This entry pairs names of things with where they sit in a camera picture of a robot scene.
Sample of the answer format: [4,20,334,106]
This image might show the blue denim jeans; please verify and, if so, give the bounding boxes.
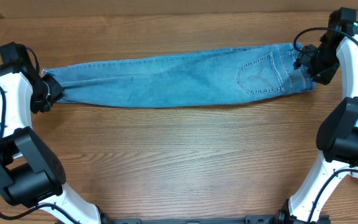
[44,43,316,108]

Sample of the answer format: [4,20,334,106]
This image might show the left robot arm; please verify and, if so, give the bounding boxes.
[0,42,112,223]

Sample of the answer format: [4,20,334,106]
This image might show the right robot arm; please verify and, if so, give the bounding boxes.
[267,7,358,223]

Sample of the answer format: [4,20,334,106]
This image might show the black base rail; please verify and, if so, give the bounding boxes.
[102,215,275,224]

